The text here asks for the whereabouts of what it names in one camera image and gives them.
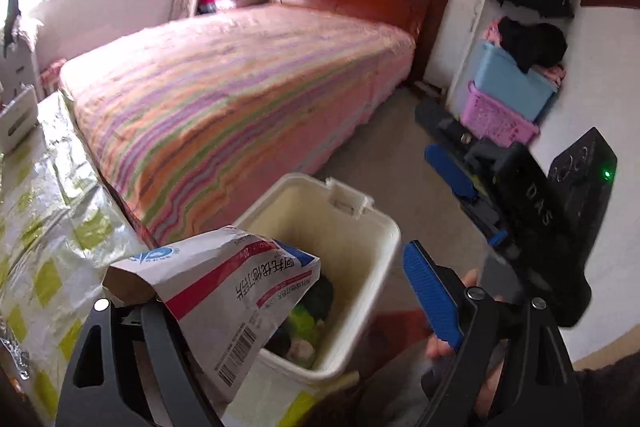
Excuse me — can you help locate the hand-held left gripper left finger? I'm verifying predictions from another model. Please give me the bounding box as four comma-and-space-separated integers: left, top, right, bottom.
55, 298, 223, 427

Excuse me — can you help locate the person's right hand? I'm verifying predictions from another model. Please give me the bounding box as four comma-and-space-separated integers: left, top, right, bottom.
426, 269, 504, 426

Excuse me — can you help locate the pink plastic basket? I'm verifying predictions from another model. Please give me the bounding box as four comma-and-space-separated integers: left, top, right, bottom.
459, 80, 541, 146

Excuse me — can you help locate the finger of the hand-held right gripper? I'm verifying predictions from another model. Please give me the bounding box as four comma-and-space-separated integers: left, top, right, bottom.
415, 100, 495, 158
424, 144, 507, 249

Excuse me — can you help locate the bed with striped cover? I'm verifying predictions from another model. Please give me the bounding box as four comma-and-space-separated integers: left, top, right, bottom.
57, 3, 418, 248

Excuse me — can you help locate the white plastic trash bin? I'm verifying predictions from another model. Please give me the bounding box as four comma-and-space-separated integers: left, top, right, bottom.
232, 172, 402, 384

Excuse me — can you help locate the white plastic basket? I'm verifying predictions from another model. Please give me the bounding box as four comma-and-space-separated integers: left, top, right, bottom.
0, 86, 39, 154

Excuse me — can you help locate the black cloth pile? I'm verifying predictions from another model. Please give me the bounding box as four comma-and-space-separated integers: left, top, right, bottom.
497, 17, 568, 74

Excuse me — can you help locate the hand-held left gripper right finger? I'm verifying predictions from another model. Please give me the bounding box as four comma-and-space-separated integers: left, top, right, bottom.
402, 239, 585, 427

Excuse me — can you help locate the person's right forearm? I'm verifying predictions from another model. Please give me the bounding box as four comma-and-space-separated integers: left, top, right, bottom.
572, 354, 640, 427

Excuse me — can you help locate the white printed paper bag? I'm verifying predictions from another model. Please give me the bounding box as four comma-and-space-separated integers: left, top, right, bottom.
102, 227, 322, 404

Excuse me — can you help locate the blue storage box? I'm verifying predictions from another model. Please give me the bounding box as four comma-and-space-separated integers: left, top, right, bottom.
472, 39, 560, 122

